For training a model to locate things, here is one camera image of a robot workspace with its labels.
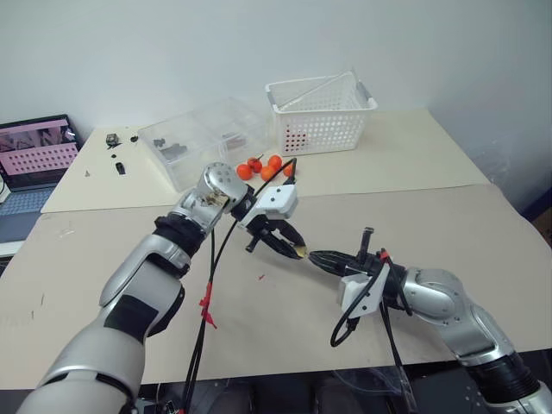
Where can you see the black parts in clear box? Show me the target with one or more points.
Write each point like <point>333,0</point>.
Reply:
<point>172,149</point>

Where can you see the brass padlock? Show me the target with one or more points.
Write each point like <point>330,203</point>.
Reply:
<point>300,251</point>

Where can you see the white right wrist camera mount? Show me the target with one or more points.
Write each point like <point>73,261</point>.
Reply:
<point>358,290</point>

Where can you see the open laptop with pink screen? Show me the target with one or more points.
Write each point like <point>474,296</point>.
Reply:
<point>30,172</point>

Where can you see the clear plastic compartment box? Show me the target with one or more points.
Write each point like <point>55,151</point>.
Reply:
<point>194,129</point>

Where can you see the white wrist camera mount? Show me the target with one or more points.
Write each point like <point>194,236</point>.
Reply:
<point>280,200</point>
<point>358,290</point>

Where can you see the small black oblong part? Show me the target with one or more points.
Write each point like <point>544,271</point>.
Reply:
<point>120,168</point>

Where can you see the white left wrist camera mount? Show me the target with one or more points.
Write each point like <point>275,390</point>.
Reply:
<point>280,200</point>

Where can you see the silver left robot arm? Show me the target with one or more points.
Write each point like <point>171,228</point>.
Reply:
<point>142,259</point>

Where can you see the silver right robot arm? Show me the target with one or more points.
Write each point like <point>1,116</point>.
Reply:
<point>435,295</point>

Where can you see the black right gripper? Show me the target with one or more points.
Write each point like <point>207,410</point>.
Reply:
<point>369,261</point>

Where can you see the small dark metal part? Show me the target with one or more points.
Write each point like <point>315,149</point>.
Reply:
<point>112,139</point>

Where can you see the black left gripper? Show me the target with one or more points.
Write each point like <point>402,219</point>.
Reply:
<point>262,229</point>

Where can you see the white perforated plastic basket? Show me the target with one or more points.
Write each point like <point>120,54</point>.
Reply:
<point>321,125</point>

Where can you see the small orange tomato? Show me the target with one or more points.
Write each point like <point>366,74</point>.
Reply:
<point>288,170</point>
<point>274,161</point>
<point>246,171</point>
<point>256,164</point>
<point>268,173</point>

